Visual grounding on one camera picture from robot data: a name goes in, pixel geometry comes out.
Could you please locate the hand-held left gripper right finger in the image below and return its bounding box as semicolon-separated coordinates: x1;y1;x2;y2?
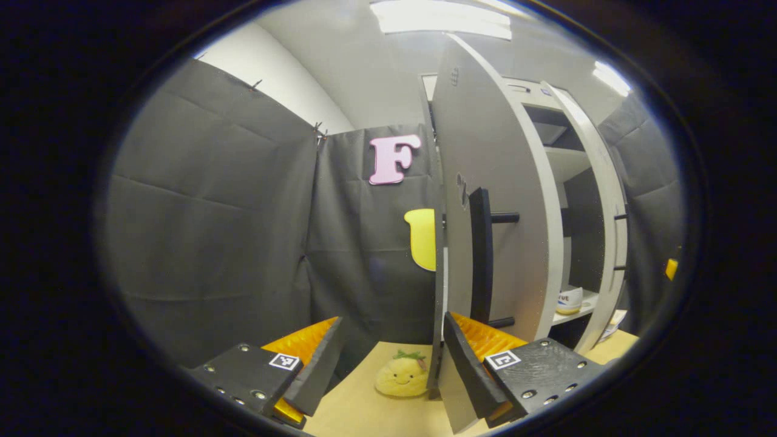
442;311;602;425

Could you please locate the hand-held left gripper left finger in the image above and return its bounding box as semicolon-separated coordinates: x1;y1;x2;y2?
185;316;345;429

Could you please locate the grey shoe cabinet door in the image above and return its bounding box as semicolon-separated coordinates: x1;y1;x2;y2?
425;33;566;435
540;81;630;354

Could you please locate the white striped canvas shoe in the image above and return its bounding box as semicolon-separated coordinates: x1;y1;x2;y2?
557;286;585;315

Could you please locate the grey shoe cabinet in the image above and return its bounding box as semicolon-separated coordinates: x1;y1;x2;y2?
420;73;611;351

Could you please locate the grey cabinet drawer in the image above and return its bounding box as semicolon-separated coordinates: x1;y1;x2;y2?
503;77;574;105

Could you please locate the black backdrop cloth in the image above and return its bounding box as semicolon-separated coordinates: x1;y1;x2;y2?
100;58;447;380
598;91;687;334

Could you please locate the yellow smiling plush toy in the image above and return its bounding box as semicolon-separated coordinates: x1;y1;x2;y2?
375;350;430;398

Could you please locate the white cardboard box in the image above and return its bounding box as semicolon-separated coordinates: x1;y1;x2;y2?
600;310;629;342

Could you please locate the small ceiling light panel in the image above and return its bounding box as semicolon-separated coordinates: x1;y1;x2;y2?
592;61;632;98

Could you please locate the large ceiling light panel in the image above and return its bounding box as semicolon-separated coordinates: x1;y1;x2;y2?
370;0;514;41

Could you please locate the black door handle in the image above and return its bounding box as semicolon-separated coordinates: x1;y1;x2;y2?
467;187;521;328

